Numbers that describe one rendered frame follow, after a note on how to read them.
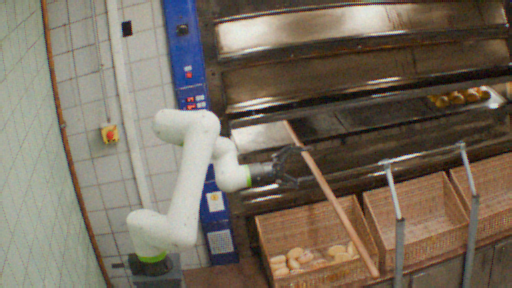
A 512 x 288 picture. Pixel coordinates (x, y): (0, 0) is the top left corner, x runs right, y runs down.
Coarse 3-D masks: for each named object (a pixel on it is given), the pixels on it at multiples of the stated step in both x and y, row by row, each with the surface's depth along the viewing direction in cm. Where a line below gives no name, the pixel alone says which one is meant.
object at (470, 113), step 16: (464, 112) 360; (480, 112) 360; (496, 112) 362; (368, 128) 358; (384, 128) 355; (400, 128) 355; (416, 128) 357; (304, 144) 351; (320, 144) 351; (336, 144) 353; (240, 160) 348; (256, 160) 349
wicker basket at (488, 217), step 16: (496, 160) 371; (480, 176) 370; (496, 176) 372; (464, 192) 370; (480, 192) 371; (496, 192) 373; (464, 208) 348; (480, 208) 366; (496, 208) 361; (480, 224) 331; (496, 224) 344
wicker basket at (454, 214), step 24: (384, 192) 363; (408, 192) 365; (432, 192) 367; (384, 216) 365; (408, 216) 367; (456, 216) 350; (384, 240) 360; (408, 240) 354; (456, 240) 332; (384, 264) 332; (408, 264) 330
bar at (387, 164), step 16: (464, 144) 322; (384, 160) 320; (400, 160) 320; (464, 160) 321; (336, 176) 317; (240, 192) 313; (256, 192) 314; (400, 224) 307; (400, 240) 311; (400, 256) 315; (400, 272) 319; (464, 272) 333
